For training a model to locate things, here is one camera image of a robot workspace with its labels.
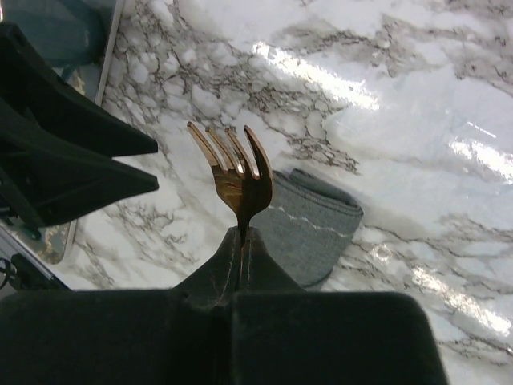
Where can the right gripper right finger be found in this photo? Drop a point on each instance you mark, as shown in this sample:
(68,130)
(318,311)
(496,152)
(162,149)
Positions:
(348,337)

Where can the copper fork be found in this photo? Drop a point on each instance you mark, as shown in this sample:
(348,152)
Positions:
(245,189)

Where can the green floral tray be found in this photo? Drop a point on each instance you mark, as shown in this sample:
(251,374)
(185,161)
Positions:
(89,82)

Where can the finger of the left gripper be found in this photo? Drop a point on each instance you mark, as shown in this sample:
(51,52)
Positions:
(28,83)
(48,181)

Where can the grey cloth napkin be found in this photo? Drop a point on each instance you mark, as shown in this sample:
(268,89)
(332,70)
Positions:
(308,226)

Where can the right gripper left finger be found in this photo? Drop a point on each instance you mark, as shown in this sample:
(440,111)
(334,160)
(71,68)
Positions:
(158,336)

